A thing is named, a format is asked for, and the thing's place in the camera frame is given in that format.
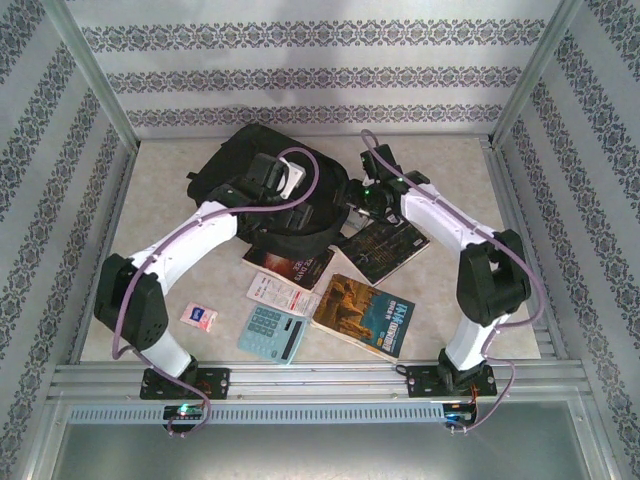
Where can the right controller board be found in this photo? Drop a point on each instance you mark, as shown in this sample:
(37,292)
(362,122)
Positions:
(460,415)

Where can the grey metal front panel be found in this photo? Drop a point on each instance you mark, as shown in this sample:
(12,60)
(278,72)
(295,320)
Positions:
(310,450)

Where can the black book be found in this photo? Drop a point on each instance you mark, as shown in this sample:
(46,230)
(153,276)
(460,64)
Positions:
(385,250)

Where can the left controller board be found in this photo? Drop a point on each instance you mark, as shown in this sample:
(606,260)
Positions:
(184,412)

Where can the aluminium left side rail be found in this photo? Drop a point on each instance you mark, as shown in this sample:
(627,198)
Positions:
(114,210)

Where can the white and red paper card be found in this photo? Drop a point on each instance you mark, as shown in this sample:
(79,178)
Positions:
(280,292)

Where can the aluminium mounting rail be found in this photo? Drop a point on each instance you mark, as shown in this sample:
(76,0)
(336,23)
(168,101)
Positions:
(310,380)

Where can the black backpack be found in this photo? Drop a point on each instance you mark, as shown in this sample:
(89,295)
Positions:
(230,155)

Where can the aluminium right side rail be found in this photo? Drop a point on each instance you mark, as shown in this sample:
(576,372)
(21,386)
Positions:
(509,200)

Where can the light blue calculator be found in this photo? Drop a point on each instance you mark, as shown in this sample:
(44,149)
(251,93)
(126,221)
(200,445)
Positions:
(270,332)

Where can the aluminium left frame post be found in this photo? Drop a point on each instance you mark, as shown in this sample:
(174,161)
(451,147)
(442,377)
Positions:
(92,75)

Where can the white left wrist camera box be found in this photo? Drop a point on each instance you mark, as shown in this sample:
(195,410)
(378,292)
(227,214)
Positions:
(292,177)

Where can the dark red book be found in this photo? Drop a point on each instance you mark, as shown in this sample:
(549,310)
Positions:
(295,267)

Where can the small pink tissue packet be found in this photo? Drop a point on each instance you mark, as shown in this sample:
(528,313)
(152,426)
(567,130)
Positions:
(199,316)

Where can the aluminium right frame post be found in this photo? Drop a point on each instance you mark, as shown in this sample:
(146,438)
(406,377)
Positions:
(532,75)

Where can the controller board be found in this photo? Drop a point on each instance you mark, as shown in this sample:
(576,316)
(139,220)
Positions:
(184,412)
(460,415)

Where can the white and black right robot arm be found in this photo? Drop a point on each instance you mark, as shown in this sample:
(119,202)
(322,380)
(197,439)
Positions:
(450,220)

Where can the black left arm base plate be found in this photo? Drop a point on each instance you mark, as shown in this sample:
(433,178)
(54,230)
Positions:
(215,382)

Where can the blue and brown book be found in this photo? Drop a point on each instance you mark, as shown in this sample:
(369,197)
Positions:
(362,315)

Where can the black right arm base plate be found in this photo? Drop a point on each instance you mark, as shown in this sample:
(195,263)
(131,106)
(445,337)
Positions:
(422,381)

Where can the aluminium back frame rail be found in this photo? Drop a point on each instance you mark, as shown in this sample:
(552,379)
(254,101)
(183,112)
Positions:
(425,136)

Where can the aluminium frame post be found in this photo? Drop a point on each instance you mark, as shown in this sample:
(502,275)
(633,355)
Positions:
(92,75)
(532,75)

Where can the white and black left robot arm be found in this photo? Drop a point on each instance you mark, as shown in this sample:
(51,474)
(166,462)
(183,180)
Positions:
(160,260)

